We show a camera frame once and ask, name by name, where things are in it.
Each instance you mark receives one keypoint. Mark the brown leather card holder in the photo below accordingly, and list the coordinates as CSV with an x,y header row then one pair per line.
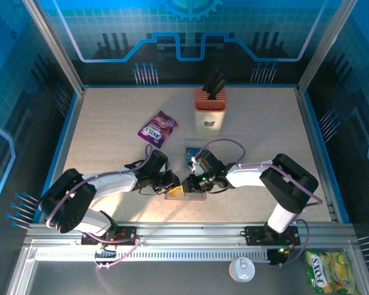
x,y
187,201

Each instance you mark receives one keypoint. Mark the teal card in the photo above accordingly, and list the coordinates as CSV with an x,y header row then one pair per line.
x,y
187,161

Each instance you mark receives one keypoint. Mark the blue card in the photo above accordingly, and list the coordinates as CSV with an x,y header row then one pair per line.
x,y
191,151

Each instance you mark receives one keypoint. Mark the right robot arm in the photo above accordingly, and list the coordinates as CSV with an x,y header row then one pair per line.
x,y
246,178

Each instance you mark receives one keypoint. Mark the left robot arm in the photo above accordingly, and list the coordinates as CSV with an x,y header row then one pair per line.
x,y
113,184

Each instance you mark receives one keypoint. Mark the purple candy bag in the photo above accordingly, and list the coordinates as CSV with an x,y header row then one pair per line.
x,y
157,129

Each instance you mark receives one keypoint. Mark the cream knife block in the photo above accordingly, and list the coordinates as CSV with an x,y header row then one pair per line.
x,y
209,123

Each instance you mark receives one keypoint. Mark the white tin can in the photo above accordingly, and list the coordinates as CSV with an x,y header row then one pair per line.
x,y
242,270

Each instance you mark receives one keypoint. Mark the black controller box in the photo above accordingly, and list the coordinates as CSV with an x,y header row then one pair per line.
x,y
276,258

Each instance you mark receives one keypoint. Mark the yellow green candy bag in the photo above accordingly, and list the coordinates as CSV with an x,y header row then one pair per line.
x,y
329,270

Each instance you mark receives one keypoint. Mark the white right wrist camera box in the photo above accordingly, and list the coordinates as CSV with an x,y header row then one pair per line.
x,y
195,165

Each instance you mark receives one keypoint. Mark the aluminium front frame rail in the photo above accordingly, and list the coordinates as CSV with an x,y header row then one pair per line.
x,y
187,232

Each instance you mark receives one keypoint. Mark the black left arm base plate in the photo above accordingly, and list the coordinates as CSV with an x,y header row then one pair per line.
x,y
126,236

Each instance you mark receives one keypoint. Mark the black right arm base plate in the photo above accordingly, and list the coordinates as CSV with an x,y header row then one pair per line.
x,y
255,236

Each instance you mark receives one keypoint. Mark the aluminium side rail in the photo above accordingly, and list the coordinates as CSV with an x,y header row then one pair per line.
x,y
310,129
70,129

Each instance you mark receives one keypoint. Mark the aluminium frame post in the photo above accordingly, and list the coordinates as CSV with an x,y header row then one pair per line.
x,y
56,46
325,46

